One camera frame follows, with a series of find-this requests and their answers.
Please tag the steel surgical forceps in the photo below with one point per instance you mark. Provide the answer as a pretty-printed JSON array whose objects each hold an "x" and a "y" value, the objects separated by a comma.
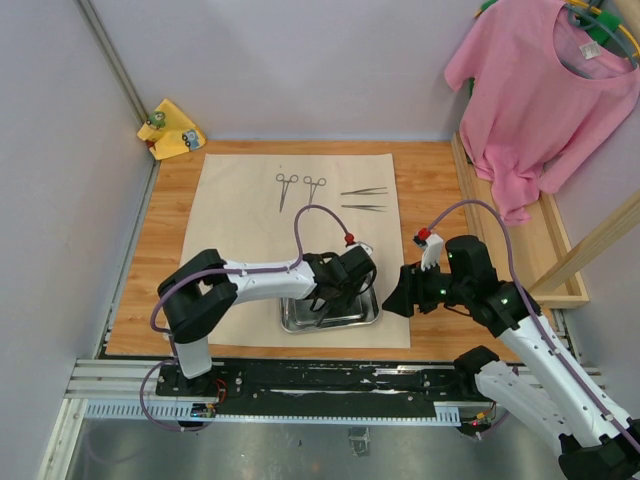
[{"x": 366, "y": 191}]

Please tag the stainless steel tray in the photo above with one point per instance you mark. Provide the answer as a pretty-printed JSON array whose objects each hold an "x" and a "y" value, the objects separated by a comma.
[{"x": 307, "y": 316}]

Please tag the wooden pole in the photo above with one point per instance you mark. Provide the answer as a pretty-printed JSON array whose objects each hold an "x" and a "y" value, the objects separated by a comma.
[{"x": 620, "y": 222}]

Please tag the wooden tray frame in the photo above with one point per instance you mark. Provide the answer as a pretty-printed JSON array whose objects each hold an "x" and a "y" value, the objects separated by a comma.
[{"x": 537, "y": 245}]

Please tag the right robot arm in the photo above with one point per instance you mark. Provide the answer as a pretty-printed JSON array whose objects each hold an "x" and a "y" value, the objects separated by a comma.
[{"x": 589, "y": 433}]

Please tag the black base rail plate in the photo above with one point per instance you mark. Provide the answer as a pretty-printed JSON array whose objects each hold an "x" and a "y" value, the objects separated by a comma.
[{"x": 322, "y": 388}]

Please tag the steel hemostat clamp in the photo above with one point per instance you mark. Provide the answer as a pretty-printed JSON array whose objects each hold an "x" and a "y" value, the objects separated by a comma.
[{"x": 286, "y": 182}]

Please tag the pink t-shirt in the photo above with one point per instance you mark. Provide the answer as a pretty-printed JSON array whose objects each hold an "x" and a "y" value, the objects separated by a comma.
[{"x": 544, "y": 98}]

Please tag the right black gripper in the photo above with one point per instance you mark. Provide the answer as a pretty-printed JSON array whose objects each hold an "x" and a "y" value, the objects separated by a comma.
[{"x": 410, "y": 290}]

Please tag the beige cloth wrap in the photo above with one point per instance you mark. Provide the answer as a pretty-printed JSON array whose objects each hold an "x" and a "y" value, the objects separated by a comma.
[{"x": 236, "y": 211}]

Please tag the yellow printed cloth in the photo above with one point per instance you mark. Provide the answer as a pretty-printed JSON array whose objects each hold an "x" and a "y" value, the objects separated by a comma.
[{"x": 168, "y": 132}]

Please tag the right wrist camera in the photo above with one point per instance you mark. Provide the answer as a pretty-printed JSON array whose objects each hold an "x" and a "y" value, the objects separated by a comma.
[{"x": 431, "y": 245}]

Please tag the green clothes hanger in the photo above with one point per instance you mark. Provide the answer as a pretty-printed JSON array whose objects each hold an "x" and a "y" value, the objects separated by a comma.
[{"x": 587, "y": 16}]

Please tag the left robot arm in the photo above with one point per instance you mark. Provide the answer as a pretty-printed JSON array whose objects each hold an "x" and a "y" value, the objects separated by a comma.
[{"x": 197, "y": 296}]

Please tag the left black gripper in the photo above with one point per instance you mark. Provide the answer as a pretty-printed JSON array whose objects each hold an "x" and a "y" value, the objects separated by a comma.
[{"x": 345, "y": 302}]

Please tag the long steel hemostat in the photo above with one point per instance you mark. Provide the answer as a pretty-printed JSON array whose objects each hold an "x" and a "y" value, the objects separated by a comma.
[{"x": 313, "y": 185}]

